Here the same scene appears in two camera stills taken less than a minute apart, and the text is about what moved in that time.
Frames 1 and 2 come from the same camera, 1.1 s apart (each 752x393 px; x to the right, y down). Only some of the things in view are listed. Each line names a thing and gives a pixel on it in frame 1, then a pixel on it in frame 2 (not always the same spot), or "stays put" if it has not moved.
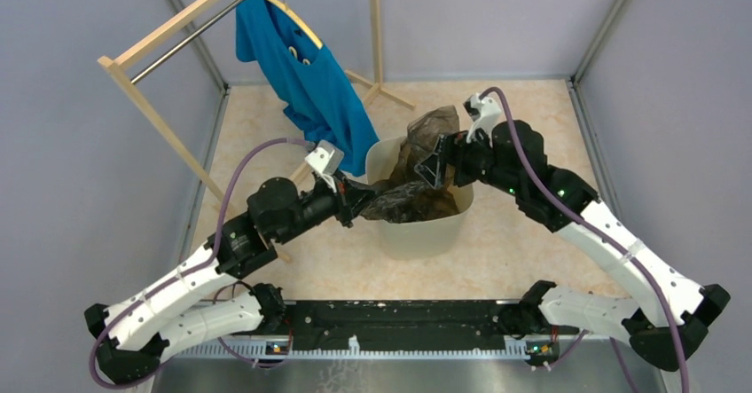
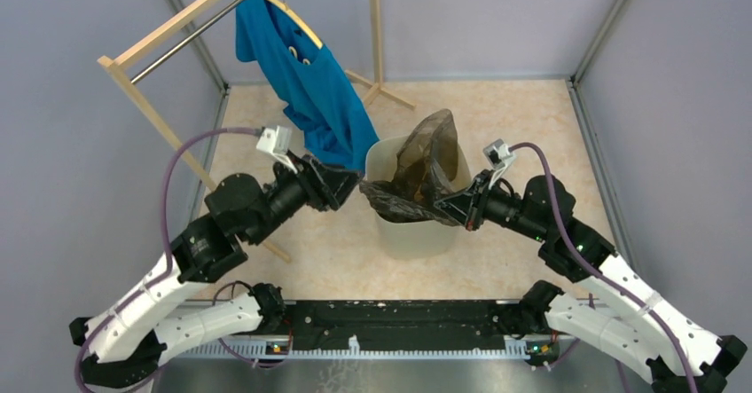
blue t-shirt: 317,94 stays put
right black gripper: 457,150 -> 468,208
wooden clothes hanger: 283,6 stays put
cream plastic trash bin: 421,238 stays put
